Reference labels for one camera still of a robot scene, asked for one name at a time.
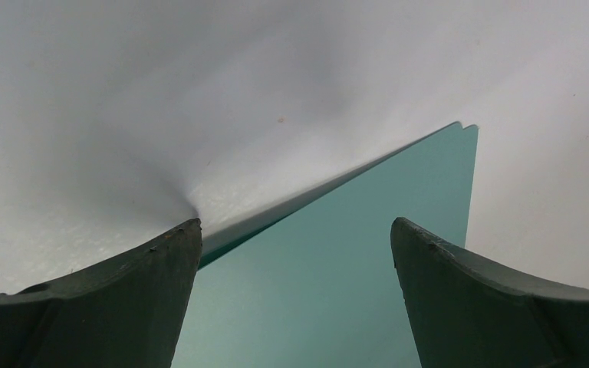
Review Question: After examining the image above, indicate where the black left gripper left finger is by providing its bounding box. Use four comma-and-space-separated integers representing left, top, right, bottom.
0, 218, 202, 367

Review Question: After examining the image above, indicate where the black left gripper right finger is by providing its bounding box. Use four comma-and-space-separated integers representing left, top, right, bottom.
390, 218, 589, 367

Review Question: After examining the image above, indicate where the teal plastic folder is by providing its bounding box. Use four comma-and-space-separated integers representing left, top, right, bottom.
173, 124, 479, 367

